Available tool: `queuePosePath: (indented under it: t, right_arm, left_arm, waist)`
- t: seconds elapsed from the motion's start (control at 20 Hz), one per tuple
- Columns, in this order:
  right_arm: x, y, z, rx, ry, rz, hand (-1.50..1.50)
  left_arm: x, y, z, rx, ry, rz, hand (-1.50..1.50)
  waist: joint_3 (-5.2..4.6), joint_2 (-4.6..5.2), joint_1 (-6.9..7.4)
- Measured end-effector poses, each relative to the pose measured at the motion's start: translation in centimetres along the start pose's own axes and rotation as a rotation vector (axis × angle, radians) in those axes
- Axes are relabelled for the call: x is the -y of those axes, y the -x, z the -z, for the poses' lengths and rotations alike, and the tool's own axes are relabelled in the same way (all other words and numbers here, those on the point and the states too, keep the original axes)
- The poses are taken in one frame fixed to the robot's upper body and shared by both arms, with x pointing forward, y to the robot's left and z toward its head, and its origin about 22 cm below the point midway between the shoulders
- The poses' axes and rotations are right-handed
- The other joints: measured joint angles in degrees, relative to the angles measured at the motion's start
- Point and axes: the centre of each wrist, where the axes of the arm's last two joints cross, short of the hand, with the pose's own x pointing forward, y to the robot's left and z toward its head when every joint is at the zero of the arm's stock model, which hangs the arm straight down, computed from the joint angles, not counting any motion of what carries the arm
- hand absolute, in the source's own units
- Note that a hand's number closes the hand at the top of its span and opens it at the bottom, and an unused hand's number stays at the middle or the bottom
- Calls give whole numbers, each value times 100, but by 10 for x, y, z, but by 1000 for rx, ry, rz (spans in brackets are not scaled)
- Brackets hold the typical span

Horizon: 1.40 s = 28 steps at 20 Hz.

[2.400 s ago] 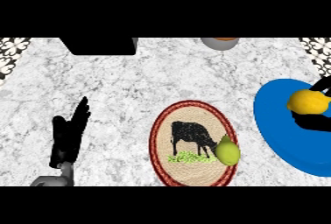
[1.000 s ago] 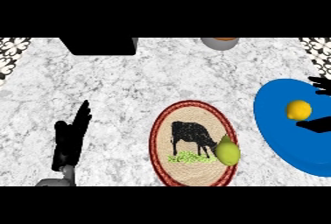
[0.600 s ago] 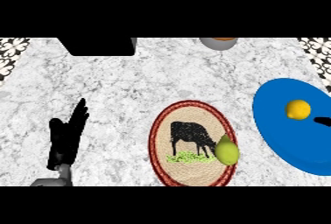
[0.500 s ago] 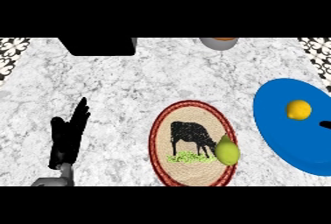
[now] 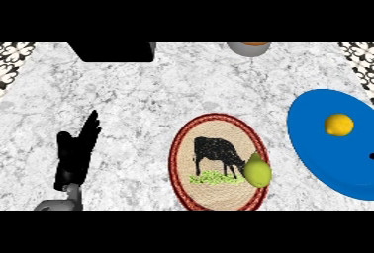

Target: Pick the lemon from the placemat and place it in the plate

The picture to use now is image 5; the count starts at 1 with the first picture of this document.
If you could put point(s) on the yellow lemon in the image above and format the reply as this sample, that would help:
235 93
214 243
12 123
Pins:
338 125

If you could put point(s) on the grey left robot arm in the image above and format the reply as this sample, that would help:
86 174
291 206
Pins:
68 201

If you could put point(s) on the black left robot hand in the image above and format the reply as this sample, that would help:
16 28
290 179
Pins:
72 154

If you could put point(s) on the blue oval placemat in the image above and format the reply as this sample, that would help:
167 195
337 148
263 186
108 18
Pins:
331 148

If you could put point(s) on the green pear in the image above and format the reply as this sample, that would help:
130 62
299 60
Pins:
257 171

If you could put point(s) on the grey pot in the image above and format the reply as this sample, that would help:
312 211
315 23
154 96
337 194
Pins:
248 49

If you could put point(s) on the round cow print plate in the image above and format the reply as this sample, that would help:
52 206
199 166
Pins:
214 158

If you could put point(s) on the black appliance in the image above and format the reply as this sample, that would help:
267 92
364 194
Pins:
117 52

